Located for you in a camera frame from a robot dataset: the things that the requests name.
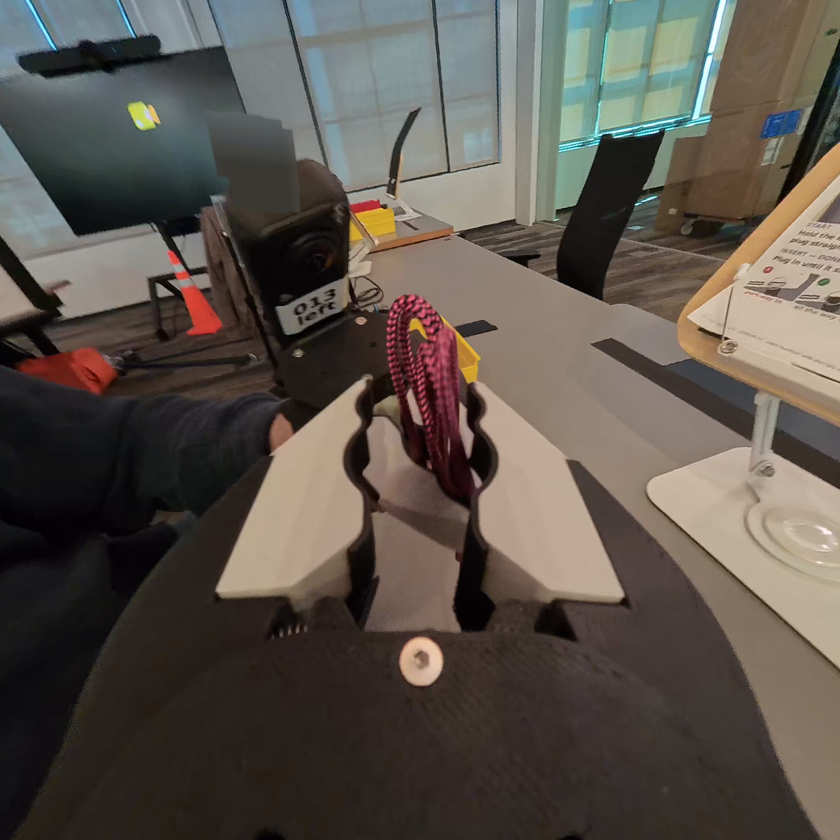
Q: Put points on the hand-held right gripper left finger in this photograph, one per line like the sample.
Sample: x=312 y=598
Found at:
x=295 y=525

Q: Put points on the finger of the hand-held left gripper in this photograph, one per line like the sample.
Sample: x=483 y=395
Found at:
x=404 y=475

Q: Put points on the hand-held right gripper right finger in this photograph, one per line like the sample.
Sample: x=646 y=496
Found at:
x=545 y=525

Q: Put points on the person's left forearm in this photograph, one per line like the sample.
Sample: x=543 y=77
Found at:
x=131 y=440

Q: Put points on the person's left hand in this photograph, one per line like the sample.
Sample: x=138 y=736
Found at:
x=281 y=428

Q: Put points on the yellow plastic bin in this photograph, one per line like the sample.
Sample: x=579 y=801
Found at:
x=376 y=221
x=465 y=355

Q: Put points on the wooden desk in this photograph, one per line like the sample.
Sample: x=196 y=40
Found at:
x=414 y=230

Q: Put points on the orange cone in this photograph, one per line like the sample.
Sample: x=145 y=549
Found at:
x=197 y=309

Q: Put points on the small black table strip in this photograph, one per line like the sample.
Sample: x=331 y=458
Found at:
x=477 y=328

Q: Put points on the black video bar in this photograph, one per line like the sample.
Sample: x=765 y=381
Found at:
x=92 y=55

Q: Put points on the black office chair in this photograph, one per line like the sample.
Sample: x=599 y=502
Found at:
x=604 y=210

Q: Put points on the printed instruction sheet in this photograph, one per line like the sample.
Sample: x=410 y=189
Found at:
x=788 y=309

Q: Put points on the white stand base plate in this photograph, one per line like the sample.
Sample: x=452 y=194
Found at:
x=709 y=512

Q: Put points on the black wall screen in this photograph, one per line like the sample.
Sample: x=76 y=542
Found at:
x=105 y=145

